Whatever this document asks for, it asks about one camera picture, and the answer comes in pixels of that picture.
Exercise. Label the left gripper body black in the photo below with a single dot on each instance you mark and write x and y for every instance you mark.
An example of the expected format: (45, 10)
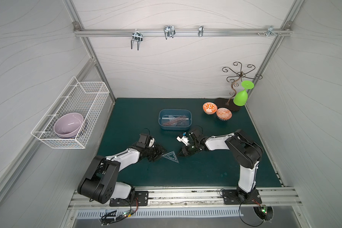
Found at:
(155, 152)

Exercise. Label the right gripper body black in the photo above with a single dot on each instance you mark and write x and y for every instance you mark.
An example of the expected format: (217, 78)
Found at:
(188, 147)

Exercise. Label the clear triangle ruler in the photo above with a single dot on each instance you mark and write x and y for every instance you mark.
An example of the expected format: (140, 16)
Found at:
(171, 156)

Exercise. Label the dark triangle ruler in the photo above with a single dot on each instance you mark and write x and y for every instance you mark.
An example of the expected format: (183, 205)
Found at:
(183, 122)

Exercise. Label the stencil ruler large dark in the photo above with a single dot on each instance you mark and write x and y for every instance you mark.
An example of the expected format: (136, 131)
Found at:
(163, 122)

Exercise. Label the blue plastic storage box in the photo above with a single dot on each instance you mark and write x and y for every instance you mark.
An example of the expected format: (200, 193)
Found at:
(179, 112)

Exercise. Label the thin clear straight ruler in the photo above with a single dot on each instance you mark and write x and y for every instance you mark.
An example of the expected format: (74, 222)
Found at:
(166, 117)

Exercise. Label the clear protractor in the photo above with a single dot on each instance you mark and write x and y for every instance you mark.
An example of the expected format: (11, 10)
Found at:
(172, 121)

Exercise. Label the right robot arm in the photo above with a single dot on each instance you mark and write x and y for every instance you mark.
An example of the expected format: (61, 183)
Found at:
(244, 149)

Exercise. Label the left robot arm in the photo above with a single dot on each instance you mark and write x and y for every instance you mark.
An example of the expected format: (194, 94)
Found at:
(99, 182)

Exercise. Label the orange patterned bowl left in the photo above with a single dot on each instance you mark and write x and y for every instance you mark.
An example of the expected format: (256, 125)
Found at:
(209, 108)

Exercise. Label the green table mat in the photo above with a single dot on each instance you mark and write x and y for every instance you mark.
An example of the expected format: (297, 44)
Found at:
(134, 116)

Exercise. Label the brown metal cup stand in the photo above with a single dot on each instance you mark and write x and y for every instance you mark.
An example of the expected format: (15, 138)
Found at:
(235, 79)

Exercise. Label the green plastic goblet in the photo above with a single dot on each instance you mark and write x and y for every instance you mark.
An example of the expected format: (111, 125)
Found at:
(241, 97)

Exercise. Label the lilac bowl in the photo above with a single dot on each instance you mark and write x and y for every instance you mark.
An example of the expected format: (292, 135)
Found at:
(68, 125)

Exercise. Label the metal hook small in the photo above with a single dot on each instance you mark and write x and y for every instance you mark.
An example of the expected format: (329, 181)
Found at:
(200, 31)

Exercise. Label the metal hook middle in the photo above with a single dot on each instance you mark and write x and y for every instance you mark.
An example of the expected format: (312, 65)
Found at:
(169, 31)

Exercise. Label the metal hook left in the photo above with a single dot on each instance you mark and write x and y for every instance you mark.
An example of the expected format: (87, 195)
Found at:
(137, 38)

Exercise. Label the metal hook right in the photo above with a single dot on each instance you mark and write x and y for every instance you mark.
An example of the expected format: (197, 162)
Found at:
(270, 33)

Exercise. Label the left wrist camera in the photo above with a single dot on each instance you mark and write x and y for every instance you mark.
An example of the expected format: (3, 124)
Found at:
(145, 141)

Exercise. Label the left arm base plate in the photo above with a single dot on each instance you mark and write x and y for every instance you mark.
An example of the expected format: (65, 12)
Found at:
(135, 198)

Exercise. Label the aluminium front rail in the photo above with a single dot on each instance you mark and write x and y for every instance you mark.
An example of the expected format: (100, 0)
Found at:
(188, 197)

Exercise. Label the aluminium rail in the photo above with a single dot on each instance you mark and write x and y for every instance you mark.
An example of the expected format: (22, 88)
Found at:
(192, 32)
(188, 197)

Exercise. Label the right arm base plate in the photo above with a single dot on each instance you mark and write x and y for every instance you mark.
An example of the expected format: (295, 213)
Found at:
(237, 197)

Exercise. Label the white cable duct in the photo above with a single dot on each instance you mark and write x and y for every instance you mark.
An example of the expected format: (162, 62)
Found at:
(163, 213)

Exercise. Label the white wire basket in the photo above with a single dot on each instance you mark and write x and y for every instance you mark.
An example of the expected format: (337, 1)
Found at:
(85, 98)

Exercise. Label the aluminium top rail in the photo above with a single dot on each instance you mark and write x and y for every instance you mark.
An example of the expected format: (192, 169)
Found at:
(192, 32)

